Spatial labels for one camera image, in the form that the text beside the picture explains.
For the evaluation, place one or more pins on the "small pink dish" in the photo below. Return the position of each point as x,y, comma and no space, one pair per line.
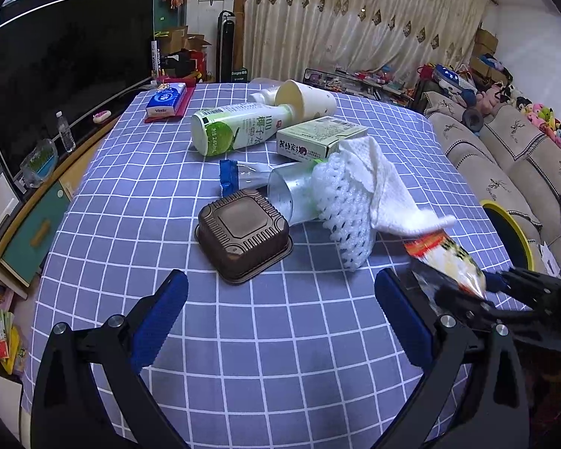
102,117

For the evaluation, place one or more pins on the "red tray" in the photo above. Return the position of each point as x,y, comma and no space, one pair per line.
184,105

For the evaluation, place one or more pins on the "large black television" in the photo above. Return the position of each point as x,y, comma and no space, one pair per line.
60,65

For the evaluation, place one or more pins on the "low shelf with clutter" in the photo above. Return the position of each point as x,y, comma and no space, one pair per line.
364,82

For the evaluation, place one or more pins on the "white knitted cloth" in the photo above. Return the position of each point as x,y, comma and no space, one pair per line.
383,187

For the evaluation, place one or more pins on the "black bin with yellow rim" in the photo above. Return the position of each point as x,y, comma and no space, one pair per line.
509,234

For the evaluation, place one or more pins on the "dark round cushion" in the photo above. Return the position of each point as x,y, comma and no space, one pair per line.
473,119

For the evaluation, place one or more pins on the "brown plastic food tray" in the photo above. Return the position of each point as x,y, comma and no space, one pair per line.
243,224

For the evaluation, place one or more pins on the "blue star print bag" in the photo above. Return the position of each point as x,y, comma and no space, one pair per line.
453,77

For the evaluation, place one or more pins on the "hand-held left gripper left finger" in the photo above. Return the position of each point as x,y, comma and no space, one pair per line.
166,318

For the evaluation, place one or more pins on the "blue tissue pack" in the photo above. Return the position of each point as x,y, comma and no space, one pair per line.
166,100

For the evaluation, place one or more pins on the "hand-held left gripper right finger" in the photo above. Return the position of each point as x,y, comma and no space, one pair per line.
404,318

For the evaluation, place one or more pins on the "small white bottle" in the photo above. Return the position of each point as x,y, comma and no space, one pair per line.
262,97

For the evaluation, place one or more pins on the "beige patterned curtain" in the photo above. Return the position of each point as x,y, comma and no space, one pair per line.
355,14

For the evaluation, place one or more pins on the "clear plastic cup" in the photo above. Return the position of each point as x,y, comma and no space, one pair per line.
292,194

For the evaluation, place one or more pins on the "wooden television cabinet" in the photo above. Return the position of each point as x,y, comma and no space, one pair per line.
32,234

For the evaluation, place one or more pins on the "green and white drink bottle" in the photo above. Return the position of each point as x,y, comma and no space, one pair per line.
233,128

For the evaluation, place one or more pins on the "green cardboard box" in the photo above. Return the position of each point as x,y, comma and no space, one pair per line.
318,138

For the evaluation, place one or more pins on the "pile of plush toys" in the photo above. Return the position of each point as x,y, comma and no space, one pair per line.
542,112

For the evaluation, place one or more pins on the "stacked cardboard boxes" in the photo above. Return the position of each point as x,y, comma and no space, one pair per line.
486,49

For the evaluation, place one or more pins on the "clear water bottle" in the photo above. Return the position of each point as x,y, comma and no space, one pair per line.
66,133

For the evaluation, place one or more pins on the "small green box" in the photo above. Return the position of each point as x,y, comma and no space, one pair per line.
239,74

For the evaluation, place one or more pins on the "blue checked tablecloth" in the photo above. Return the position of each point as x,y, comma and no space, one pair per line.
271,360

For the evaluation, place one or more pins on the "pile of cardboard boxes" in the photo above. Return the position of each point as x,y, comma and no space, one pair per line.
184,42

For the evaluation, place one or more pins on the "beige embroidered sofa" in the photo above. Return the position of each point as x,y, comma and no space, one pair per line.
509,149

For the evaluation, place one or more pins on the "orange and white snack packet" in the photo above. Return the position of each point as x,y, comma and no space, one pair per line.
453,257

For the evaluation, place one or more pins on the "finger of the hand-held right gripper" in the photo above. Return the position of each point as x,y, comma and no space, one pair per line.
467,304
526,283

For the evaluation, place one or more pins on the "white foam fruit net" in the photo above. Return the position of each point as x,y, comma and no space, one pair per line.
346,215

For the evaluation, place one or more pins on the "cream paper cup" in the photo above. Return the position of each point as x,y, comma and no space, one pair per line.
308,98

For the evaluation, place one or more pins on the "blue snack wrapper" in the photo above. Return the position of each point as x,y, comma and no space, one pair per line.
227,175

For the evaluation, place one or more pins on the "black tower fan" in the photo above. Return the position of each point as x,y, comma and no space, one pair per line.
226,46

